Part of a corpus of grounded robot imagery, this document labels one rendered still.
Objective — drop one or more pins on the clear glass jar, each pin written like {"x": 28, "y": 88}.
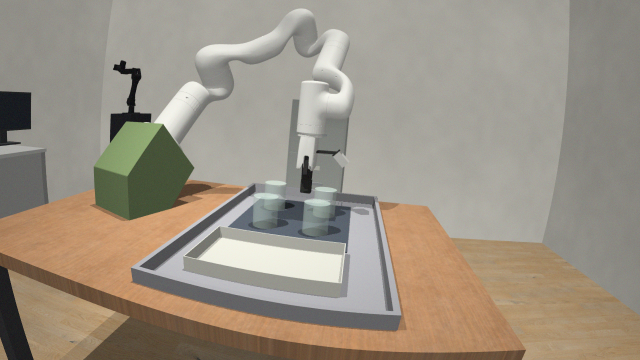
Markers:
{"x": 265, "y": 210}
{"x": 316, "y": 214}
{"x": 277, "y": 188}
{"x": 327, "y": 194}

